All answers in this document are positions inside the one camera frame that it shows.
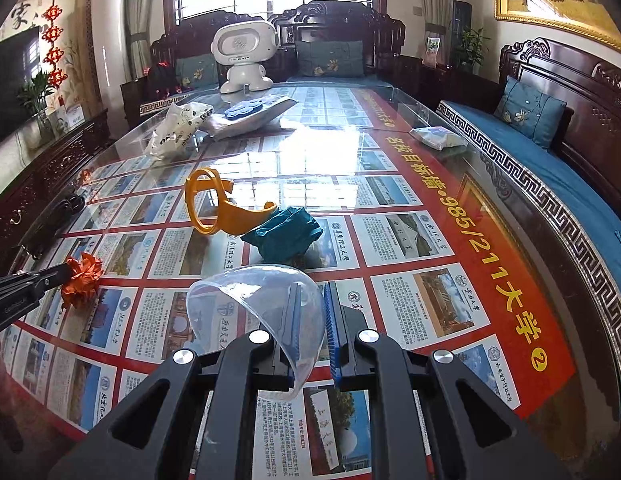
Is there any orange paper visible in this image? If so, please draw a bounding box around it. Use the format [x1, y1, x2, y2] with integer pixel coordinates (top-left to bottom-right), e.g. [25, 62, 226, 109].
[61, 252, 104, 309]

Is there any clear plastic cup piece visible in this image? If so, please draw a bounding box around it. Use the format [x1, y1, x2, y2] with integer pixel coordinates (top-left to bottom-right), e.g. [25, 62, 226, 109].
[186, 264, 326, 401]

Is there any teal paper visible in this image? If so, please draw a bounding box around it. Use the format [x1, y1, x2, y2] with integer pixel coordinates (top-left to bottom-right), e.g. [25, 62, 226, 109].
[241, 207, 324, 264]

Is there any black remote control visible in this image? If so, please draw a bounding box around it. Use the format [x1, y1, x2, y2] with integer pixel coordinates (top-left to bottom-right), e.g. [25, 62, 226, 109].
[21, 194, 86, 260]

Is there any dark wooden tv cabinet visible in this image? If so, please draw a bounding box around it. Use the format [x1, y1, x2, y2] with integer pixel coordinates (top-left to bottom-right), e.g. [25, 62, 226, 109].
[0, 110, 111, 275]

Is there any green plant on cabinet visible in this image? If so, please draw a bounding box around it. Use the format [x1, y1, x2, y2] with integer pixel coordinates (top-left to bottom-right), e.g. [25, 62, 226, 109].
[18, 70, 56, 136]

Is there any university poster under glass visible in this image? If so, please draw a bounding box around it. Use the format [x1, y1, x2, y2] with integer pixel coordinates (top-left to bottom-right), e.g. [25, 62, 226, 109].
[0, 84, 576, 479]

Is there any red chinese knot decoration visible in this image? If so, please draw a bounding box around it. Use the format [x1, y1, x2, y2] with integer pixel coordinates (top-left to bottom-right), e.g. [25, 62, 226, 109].
[41, 0, 68, 90]

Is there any white crumpled plastic bag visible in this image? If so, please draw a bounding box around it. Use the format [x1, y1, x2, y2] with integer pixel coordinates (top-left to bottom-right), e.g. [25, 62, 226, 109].
[144, 102, 214, 160]

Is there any black television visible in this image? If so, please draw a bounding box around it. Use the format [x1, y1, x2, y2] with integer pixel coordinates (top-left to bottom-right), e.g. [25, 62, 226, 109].
[0, 27, 40, 143]

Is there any blue sofa seat cushion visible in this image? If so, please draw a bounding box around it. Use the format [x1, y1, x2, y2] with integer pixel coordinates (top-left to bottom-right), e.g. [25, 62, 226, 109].
[437, 100, 621, 306]

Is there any dark wooden side sofa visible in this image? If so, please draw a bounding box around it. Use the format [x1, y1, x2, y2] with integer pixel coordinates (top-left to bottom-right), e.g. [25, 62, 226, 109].
[437, 37, 621, 309]

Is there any tissue packet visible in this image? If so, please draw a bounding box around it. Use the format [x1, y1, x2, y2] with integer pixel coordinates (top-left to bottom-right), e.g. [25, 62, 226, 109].
[409, 126, 468, 152]

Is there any teal pillow left back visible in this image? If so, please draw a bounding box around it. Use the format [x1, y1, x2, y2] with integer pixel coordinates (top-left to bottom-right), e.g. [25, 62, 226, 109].
[176, 53, 218, 90]

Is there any white standing air conditioner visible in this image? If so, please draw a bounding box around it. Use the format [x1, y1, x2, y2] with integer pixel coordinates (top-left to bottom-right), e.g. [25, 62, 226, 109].
[91, 0, 130, 139]

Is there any white bag with blue items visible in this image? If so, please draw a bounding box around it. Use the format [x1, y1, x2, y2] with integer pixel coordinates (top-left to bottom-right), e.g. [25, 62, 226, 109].
[199, 94, 297, 141]

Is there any blue embroidered pillow far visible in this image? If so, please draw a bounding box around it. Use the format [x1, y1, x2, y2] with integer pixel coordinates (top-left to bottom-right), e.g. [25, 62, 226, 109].
[494, 76, 567, 150]

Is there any white toy robot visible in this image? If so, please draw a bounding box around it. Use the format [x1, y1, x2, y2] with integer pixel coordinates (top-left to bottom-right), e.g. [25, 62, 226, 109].
[211, 20, 279, 94]

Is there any potted green plant corner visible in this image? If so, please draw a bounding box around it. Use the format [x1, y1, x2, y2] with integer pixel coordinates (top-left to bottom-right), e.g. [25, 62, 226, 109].
[454, 27, 489, 75]

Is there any dark wooden back sofa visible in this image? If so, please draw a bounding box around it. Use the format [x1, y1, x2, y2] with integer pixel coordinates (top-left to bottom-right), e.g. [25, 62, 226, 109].
[120, 0, 406, 127]

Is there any black tower speaker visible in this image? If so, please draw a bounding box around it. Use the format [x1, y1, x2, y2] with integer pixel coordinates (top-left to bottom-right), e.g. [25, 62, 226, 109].
[451, 0, 472, 64]

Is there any calligraphy wall scroll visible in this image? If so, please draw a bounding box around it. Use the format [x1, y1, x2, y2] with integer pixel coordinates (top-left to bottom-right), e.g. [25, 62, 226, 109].
[0, 0, 91, 112]

